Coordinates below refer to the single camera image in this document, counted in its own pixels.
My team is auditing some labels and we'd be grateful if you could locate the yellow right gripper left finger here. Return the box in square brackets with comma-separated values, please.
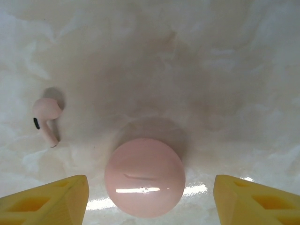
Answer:
[0, 174, 90, 225]

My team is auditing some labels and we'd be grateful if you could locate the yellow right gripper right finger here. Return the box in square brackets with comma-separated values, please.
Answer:
[214, 174, 300, 225]

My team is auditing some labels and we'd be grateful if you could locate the pink wireless earbud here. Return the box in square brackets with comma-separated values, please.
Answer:
[32, 97, 62, 148]

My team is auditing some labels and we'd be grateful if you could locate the pink earbud charging case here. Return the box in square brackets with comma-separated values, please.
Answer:
[104, 138, 186, 215]

